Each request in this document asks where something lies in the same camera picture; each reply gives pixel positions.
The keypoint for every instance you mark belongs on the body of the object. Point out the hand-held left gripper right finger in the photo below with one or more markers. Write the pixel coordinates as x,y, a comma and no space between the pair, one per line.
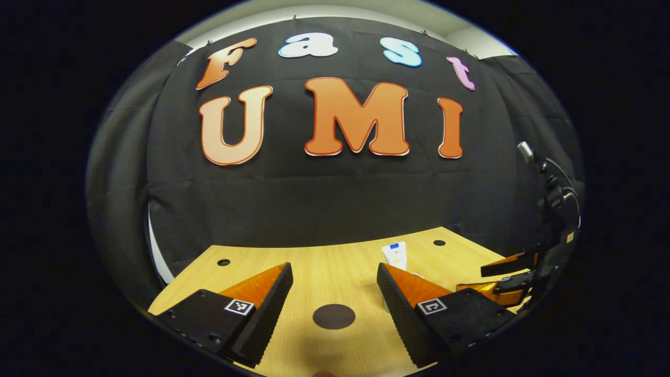
400,314

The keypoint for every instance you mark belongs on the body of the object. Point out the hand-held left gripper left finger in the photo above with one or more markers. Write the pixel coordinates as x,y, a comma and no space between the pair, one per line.
269,314

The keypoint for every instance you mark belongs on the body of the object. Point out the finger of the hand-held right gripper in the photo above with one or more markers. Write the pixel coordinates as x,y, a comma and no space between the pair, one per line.
502,269
510,287

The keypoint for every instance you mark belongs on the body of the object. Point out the white toothpaste tube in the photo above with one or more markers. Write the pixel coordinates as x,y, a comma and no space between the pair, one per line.
395,257

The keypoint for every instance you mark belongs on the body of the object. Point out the dark brown round coaster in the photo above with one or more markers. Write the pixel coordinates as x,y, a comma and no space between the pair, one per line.
334,317

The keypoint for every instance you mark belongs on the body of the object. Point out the wooden desktop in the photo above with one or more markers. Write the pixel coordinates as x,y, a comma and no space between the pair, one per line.
324,272

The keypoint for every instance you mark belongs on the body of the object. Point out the black backdrop cloth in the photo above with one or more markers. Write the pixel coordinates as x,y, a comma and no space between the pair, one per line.
324,204

